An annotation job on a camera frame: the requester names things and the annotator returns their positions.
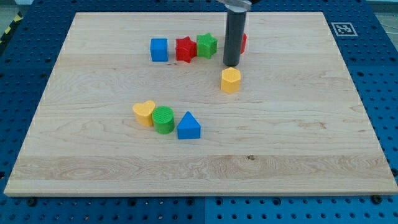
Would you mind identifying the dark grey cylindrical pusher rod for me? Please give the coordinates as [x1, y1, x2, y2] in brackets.
[223, 5, 248, 67]

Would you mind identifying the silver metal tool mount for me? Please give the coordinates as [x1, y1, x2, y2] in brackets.
[217, 0, 252, 11]

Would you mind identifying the yellow hexagon block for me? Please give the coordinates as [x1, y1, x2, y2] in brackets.
[220, 67, 241, 94]

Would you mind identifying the green star block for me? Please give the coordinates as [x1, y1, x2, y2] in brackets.
[197, 33, 218, 59]

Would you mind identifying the red star block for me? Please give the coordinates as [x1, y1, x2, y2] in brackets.
[175, 36, 197, 63]

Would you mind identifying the red block behind rod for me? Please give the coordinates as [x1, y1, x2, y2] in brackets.
[240, 33, 248, 54]

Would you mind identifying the blue cube block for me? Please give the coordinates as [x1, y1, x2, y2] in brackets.
[150, 38, 169, 62]

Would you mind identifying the white fiducial marker tag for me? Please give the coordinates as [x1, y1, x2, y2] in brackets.
[331, 22, 358, 37]

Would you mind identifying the blue triangle block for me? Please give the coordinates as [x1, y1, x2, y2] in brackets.
[177, 111, 201, 139]

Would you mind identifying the green cylinder block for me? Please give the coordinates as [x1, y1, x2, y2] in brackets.
[152, 106, 175, 134]

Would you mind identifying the light wooden board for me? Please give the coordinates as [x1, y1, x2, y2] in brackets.
[4, 12, 397, 197]

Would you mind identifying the yellow heart block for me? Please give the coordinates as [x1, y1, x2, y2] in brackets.
[132, 100, 155, 127]

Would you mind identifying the yellow black hazard tape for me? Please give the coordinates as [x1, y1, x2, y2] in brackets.
[1, 11, 24, 46]

